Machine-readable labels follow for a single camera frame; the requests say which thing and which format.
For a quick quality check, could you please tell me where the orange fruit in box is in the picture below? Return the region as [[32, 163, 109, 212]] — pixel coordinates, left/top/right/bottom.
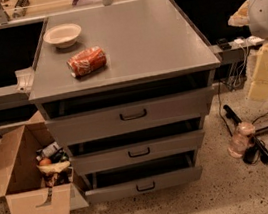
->
[[39, 157, 52, 166]]

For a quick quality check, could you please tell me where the grey drawer cabinet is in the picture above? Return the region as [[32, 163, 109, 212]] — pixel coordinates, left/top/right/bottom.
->
[[16, 0, 241, 212]]

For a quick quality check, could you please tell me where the brown cardboard box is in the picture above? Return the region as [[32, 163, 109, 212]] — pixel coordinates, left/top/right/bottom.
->
[[0, 113, 88, 214]]

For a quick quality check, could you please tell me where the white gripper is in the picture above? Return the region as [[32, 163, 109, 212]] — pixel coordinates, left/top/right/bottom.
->
[[228, 0, 268, 102]]

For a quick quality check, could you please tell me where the white paper bowl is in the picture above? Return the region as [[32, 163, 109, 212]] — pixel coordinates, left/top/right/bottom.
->
[[43, 23, 82, 49]]

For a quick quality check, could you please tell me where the white bottle in box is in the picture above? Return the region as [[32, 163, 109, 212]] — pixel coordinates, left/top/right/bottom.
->
[[36, 142, 61, 161]]

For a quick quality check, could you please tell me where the clear plastic bottle on floor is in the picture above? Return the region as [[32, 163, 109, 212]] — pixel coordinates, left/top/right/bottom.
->
[[228, 122, 255, 159]]

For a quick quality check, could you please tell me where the black cable on floor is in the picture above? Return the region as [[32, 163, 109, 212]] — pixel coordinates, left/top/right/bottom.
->
[[213, 72, 268, 139]]

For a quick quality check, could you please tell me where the grey bottom drawer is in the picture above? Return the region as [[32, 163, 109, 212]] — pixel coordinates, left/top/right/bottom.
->
[[85, 152, 203, 204]]

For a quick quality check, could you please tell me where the grey top drawer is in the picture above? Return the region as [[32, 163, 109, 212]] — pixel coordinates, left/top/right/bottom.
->
[[45, 87, 214, 146]]

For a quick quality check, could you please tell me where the grey drawer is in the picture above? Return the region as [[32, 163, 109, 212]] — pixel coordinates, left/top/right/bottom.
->
[[45, 87, 214, 146], [85, 152, 203, 204], [70, 130, 204, 175]]

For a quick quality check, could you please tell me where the white power strip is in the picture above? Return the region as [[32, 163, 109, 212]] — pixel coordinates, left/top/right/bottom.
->
[[234, 36, 264, 47]]

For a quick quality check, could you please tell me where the grey middle drawer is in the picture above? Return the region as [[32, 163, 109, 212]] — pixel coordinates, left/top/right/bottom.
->
[[70, 130, 204, 175]]

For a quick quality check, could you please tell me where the crushed orange soda can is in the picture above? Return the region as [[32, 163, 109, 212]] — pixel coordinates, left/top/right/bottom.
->
[[67, 46, 107, 78]]

